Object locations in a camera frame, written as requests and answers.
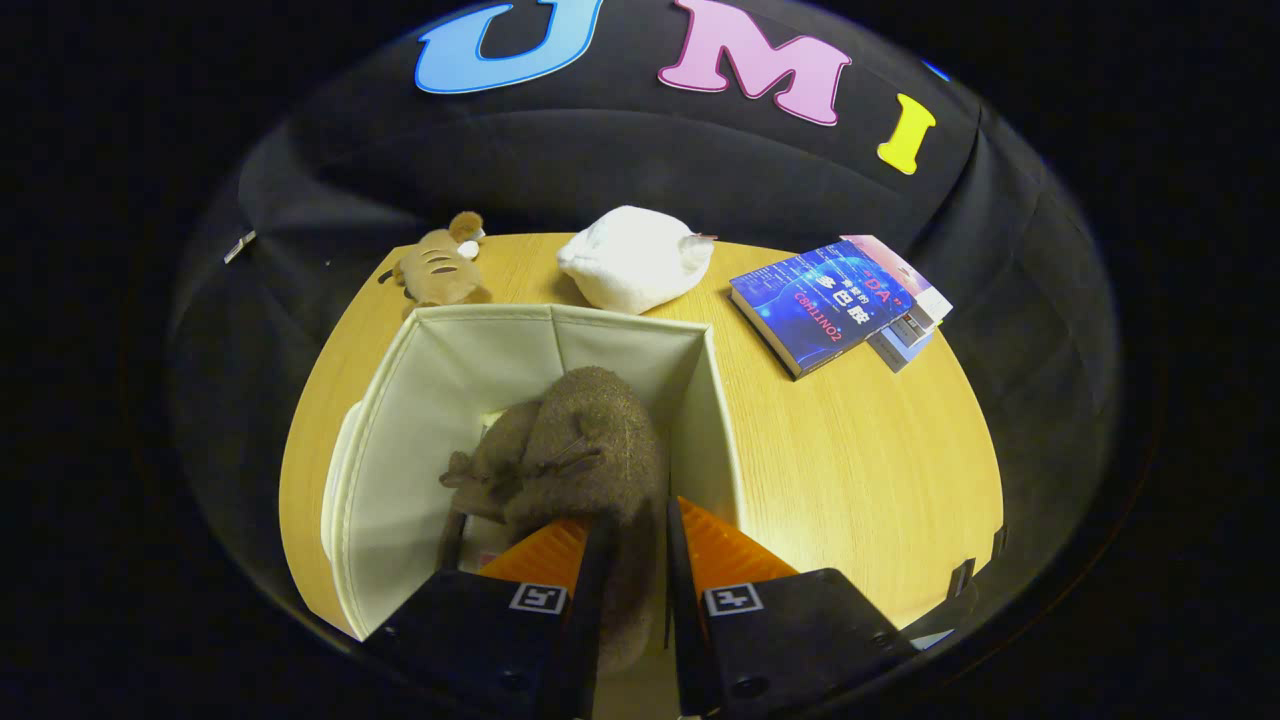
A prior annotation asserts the brown fuzzy moccasin shoe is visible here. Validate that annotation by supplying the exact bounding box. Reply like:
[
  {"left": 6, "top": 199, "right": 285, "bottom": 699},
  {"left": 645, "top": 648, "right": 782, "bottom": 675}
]
[
  {"left": 437, "top": 400, "right": 551, "bottom": 573},
  {"left": 438, "top": 365, "right": 671, "bottom": 676}
]

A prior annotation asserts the blue cover book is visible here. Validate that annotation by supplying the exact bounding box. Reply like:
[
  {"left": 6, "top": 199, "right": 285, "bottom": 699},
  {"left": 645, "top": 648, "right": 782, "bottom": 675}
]
[{"left": 729, "top": 239, "right": 916, "bottom": 382}]

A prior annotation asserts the grey-blue book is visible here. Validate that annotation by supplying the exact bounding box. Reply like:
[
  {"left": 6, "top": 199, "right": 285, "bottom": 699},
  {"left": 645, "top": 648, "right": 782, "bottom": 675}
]
[{"left": 868, "top": 325, "right": 936, "bottom": 374}]

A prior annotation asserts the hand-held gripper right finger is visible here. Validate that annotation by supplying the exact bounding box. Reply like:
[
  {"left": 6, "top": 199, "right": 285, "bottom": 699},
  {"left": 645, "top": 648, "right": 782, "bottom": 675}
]
[{"left": 665, "top": 496, "right": 919, "bottom": 719}]

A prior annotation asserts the cream fabric storage box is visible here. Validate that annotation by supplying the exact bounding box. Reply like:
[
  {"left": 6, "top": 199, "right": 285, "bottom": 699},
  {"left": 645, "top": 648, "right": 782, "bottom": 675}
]
[{"left": 320, "top": 303, "right": 746, "bottom": 641}]

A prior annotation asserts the white plush toy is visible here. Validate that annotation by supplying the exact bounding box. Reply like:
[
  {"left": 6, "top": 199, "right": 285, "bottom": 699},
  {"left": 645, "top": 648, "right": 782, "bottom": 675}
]
[{"left": 556, "top": 205, "right": 717, "bottom": 316}]

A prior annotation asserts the pink cover book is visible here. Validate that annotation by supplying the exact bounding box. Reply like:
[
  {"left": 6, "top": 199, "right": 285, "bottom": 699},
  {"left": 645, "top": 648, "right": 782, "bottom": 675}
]
[{"left": 840, "top": 234, "right": 954, "bottom": 323}]

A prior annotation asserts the brown striped plush toy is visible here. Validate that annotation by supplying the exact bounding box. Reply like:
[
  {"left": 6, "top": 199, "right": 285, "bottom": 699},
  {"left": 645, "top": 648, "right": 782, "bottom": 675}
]
[{"left": 378, "top": 210, "right": 493, "bottom": 309}]

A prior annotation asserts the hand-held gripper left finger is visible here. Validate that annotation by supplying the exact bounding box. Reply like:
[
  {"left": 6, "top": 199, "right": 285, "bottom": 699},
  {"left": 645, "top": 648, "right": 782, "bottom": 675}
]
[{"left": 362, "top": 515, "right": 616, "bottom": 720}]

